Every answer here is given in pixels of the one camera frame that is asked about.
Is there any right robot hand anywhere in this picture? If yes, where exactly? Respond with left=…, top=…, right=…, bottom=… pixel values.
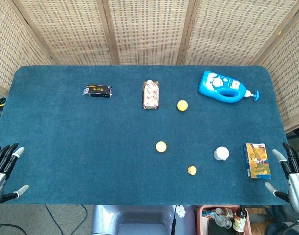
left=264, top=142, right=299, bottom=219

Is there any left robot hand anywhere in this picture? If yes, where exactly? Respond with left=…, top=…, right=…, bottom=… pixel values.
left=0, top=143, right=30, bottom=211

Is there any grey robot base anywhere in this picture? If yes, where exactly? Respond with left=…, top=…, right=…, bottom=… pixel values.
left=90, top=204, right=197, bottom=235

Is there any yellow blue carton box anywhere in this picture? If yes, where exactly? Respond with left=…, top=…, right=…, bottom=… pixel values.
left=242, top=142, right=272, bottom=180

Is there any brown glass bottle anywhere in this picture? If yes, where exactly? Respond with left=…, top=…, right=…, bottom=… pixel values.
left=232, top=205, right=248, bottom=235

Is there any clear plastic bottle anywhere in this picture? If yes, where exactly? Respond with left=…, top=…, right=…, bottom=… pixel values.
left=214, top=207, right=233, bottom=229

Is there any small white plastic bottle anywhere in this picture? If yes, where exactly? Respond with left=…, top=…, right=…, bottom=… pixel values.
left=213, top=146, right=230, bottom=161

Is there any colourful snack box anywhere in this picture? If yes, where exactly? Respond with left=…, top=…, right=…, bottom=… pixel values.
left=201, top=209, right=219, bottom=220

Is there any pink plastic basket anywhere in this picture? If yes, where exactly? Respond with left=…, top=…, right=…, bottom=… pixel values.
left=196, top=205, right=253, bottom=235

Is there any black antenna rod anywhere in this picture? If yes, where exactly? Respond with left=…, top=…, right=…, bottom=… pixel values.
left=171, top=204, right=178, bottom=235

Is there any blue detergent pump bottle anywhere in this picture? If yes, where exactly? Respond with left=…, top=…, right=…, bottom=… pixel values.
left=198, top=70, right=260, bottom=104

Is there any black carton box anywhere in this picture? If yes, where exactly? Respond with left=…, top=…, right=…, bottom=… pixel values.
left=81, top=84, right=114, bottom=98

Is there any yellow ball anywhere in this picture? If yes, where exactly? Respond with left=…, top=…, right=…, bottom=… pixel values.
left=177, top=99, right=189, bottom=112
left=155, top=141, right=167, bottom=154

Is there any beige red snack package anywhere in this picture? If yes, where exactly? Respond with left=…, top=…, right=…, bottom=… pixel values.
left=142, top=79, right=161, bottom=110

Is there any woven wooden folding screen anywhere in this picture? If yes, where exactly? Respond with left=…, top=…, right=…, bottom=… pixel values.
left=0, top=0, right=299, bottom=134

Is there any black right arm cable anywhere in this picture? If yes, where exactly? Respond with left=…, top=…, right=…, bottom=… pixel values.
left=282, top=219, right=299, bottom=235

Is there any blue floor cable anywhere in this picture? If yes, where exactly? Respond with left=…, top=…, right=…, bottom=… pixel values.
left=45, top=204, right=88, bottom=235

